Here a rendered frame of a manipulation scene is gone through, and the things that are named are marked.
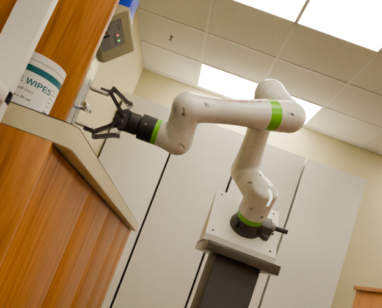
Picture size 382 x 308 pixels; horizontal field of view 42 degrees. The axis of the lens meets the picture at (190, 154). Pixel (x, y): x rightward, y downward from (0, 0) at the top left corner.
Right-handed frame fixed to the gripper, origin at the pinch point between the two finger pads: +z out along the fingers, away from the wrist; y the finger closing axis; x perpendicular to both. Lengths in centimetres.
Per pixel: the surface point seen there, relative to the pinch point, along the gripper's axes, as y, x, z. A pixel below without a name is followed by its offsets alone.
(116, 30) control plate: 26.2, 11.4, -2.3
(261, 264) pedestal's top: -28, -38, -83
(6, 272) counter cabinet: -52, 84, -21
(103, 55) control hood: 21.5, -4.3, 2.6
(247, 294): -41, -43, -82
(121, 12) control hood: 28.5, 20.9, -4.2
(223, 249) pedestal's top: -28, -36, -66
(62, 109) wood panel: -10.8, 29.2, -1.8
